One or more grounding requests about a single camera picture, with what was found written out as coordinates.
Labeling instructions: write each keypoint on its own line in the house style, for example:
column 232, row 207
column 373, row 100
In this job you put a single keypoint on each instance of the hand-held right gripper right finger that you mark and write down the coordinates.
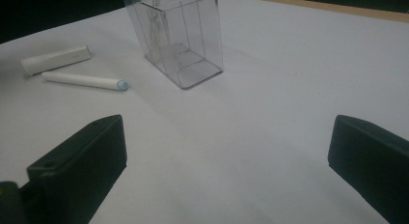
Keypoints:
column 373, row 159

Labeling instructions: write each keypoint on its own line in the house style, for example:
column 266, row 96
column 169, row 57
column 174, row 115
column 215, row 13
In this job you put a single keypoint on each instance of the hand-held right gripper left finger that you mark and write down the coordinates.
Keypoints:
column 80, row 169

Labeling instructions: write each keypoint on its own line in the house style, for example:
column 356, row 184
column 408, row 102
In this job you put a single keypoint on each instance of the white pen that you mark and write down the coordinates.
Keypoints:
column 83, row 81

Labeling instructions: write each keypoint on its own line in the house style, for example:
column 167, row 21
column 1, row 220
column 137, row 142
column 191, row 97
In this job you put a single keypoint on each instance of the white tube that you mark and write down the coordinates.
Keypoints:
column 54, row 60

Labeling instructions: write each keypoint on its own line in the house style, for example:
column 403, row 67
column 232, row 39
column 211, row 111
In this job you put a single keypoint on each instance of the clear pen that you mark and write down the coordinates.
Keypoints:
column 156, row 34

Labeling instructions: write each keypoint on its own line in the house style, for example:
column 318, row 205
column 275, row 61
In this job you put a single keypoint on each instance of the clear plastic organizer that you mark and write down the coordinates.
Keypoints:
column 193, row 40

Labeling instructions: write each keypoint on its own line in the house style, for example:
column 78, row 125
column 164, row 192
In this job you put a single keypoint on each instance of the wooden table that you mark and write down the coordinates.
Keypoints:
column 337, row 6

